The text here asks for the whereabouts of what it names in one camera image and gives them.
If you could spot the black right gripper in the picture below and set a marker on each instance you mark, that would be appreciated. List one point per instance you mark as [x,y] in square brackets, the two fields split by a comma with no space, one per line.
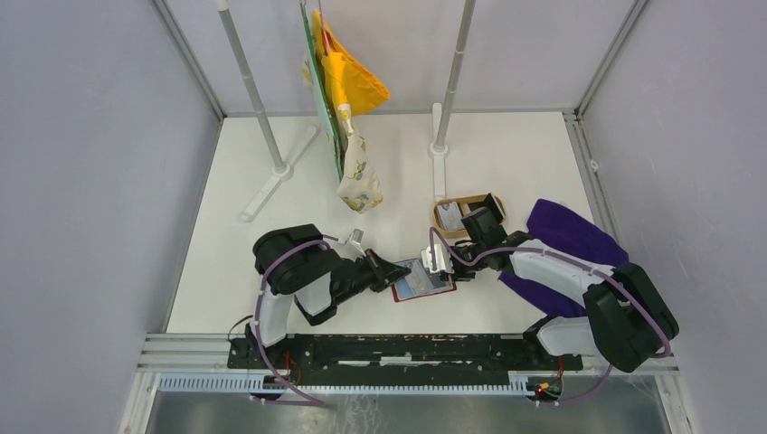
[459,276]

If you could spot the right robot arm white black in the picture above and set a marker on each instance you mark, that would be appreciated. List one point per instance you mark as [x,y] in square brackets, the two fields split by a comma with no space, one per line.
[626,320]

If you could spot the red leather card holder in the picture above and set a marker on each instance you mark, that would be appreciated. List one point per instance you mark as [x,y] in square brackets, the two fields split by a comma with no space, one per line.
[401,291]

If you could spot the left grey stand pole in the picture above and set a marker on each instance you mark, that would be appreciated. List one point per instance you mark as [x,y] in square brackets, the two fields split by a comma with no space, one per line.
[282,168]

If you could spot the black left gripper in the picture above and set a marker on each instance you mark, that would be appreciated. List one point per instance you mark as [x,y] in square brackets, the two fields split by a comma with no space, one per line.
[384,272]

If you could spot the grey stand pole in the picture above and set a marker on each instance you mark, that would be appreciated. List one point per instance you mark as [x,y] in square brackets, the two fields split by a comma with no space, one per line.
[438,149]
[282,168]

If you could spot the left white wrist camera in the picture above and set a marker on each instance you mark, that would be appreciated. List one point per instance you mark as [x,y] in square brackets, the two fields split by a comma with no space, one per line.
[352,243]

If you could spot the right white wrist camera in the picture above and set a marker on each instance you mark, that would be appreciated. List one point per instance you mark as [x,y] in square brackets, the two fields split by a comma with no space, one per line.
[436,260]

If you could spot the yellow cloth hanging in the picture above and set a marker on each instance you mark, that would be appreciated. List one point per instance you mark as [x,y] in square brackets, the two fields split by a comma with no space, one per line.
[351,88]

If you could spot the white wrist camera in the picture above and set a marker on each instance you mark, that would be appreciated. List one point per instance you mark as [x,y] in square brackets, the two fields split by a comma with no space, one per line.
[436,260]
[352,243]

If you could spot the white toothed cable rail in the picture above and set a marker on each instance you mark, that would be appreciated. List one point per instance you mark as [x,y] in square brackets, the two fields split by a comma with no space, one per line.
[258,383]

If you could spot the tan oval card tray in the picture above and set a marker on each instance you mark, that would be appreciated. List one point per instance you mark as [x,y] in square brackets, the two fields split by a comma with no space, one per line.
[469,204]

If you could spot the right grey stand pole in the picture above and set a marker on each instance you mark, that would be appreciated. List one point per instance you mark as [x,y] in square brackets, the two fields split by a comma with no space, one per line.
[438,149]

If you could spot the cream patterned fabric bag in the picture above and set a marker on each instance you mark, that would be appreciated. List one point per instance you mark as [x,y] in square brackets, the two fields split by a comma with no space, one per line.
[359,188]

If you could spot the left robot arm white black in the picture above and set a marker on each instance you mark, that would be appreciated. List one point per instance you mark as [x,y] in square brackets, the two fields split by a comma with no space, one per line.
[297,267]

